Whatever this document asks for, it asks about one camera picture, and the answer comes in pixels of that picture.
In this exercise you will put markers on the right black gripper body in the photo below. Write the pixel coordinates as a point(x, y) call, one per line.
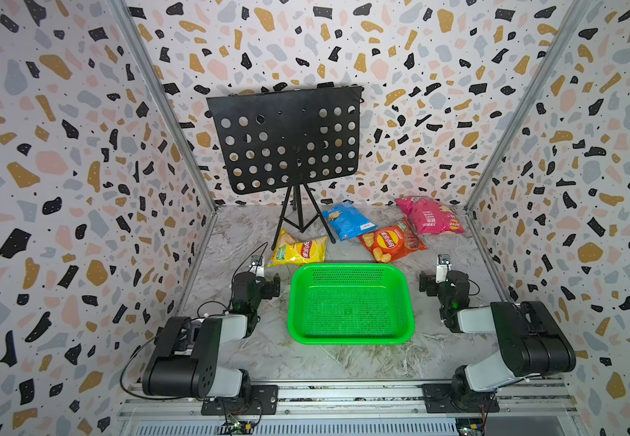
point(432, 282)

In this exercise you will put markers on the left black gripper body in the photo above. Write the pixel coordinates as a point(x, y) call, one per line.
point(268, 283)

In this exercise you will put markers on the yellow potato chips bag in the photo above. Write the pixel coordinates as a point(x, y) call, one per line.
point(290, 251)

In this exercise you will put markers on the red potato chips bag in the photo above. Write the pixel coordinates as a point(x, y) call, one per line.
point(392, 243)

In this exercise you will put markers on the blue potato chips bag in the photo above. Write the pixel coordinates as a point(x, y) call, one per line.
point(348, 222)

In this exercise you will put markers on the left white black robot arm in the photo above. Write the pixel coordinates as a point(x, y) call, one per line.
point(185, 360)

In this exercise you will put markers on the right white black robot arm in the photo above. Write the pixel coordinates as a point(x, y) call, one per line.
point(530, 342)

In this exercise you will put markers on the pink potato chips bag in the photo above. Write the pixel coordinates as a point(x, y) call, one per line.
point(429, 216)

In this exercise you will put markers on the green plastic basket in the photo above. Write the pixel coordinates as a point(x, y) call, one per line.
point(350, 304)

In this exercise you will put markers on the right green circuit board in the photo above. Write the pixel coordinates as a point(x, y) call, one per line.
point(470, 427)

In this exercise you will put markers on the green circuit board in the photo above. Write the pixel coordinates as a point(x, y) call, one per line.
point(233, 426)
point(470, 427)

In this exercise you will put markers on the left green circuit board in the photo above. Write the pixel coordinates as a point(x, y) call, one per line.
point(233, 426)

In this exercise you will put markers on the black perforated music stand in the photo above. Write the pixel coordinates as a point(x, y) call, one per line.
point(289, 140)

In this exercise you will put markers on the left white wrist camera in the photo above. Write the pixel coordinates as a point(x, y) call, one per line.
point(256, 265)

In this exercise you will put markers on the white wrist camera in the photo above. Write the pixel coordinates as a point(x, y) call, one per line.
point(443, 267)
point(256, 265)

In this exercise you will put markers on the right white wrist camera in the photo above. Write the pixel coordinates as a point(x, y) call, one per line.
point(443, 267)

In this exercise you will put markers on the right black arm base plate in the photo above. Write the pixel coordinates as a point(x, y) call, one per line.
point(448, 398)

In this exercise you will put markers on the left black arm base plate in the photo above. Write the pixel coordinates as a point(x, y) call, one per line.
point(260, 399)

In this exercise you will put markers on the aluminium mounting rail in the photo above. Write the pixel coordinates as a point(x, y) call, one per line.
point(539, 407)

